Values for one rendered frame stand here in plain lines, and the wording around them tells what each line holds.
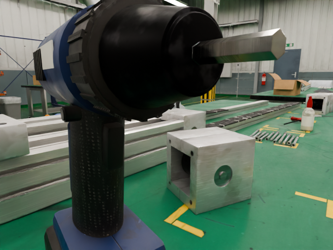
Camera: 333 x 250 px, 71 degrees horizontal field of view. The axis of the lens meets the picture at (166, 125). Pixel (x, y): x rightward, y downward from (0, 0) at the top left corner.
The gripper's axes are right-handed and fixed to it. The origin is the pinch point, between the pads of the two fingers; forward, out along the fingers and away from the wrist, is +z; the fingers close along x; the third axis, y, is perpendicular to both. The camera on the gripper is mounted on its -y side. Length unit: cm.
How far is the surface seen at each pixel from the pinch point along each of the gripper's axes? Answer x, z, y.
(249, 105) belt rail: -2, 1, 66
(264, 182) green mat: -42.6, 2.3, -21.7
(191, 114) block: -23.0, -6.8, -17.2
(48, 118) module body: 3.4, -5.4, -39.4
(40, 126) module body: -3.9, -5.2, -44.0
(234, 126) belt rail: -19.8, 1.4, 12.5
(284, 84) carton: 16, -7, 190
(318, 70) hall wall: 145, -36, 1063
